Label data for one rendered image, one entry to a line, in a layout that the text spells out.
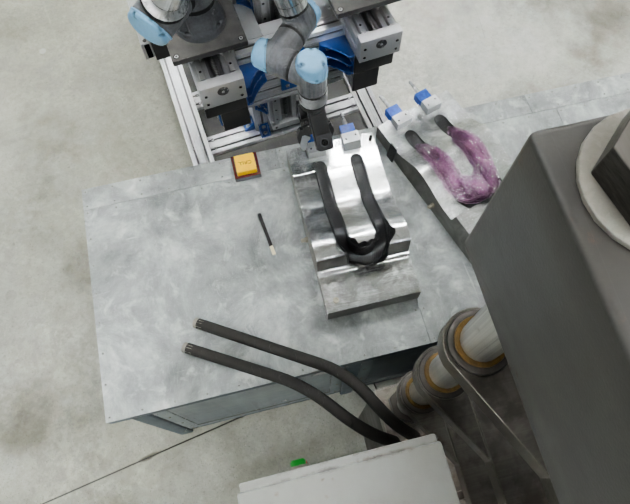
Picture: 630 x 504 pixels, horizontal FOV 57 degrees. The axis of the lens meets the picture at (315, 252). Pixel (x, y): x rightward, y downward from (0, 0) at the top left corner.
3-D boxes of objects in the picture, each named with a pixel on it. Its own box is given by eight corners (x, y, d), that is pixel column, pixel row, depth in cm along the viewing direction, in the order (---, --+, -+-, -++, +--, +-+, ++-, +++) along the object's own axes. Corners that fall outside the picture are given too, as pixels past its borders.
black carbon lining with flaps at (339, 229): (311, 166, 168) (310, 149, 159) (364, 155, 169) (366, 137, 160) (341, 276, 155) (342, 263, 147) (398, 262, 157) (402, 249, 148)
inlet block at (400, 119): (373, 104, 181) (374, 94, 176) (386, 98, 181) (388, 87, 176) (396, 135, 176) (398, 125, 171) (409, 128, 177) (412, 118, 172)
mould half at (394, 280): (287, 165, 176) (285, 141, 164) (369, 147, 178) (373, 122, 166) (327, 319, 158) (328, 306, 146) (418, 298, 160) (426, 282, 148)
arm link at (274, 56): (271, 41, 148) (309, 57, 146) (250, 73, 145) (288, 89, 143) (268, 19, 141) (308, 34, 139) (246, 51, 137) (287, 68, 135)
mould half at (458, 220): (375, 136, 180) (379, 115, 169) (443, 100, 184) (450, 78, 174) (471, 264, 164) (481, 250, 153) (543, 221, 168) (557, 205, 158)
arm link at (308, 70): (302, 39, 136) (334, 52, 135) (303, 70, 147) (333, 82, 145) (286, 63, 134) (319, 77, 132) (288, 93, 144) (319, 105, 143)
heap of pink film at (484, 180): (408, 149, 171) (412, 134, 164) (457, 122, 174) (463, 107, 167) (460, 216, 163) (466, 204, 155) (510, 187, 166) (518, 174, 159)
